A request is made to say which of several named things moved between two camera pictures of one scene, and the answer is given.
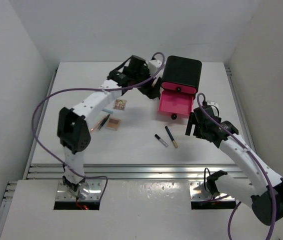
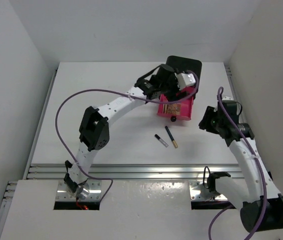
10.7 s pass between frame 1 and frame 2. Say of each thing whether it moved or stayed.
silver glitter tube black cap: stayed
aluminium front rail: stayed
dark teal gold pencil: stayed
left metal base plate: stayed
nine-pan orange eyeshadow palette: moved
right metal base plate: stayed
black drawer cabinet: stayed
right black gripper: moved
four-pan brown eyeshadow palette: moved
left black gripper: moved
